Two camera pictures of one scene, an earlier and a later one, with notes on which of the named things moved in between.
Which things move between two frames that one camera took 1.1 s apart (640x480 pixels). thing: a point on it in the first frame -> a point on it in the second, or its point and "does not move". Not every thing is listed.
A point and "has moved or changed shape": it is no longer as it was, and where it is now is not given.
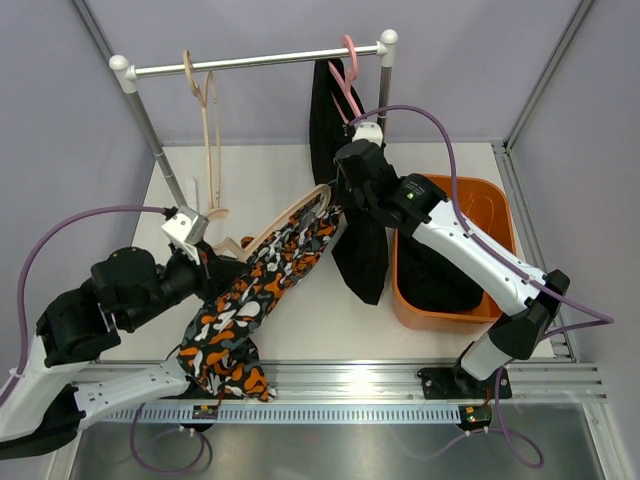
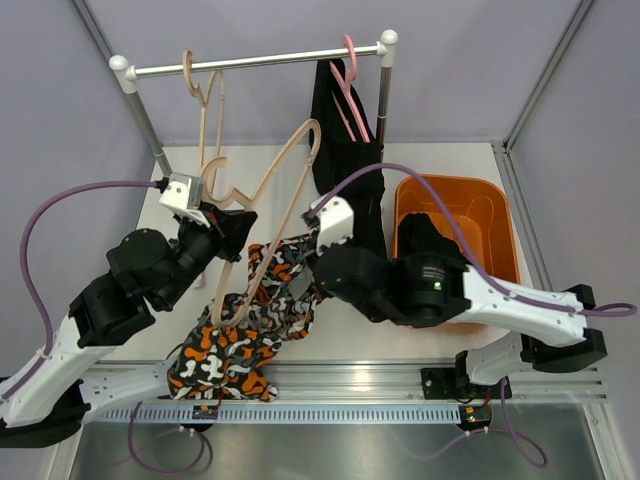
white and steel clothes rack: [125, 76] does not move
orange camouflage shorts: [218, 352] has moved or changed shape
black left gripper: [215, 274] -> [229, 229]
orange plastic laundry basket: [488, 207] does not move
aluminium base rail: [546, 382] does not move
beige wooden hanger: [243, 252] -> [234, 199]
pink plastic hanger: [346, 83] does not move
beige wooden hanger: [209, 100] -> [203, 100]
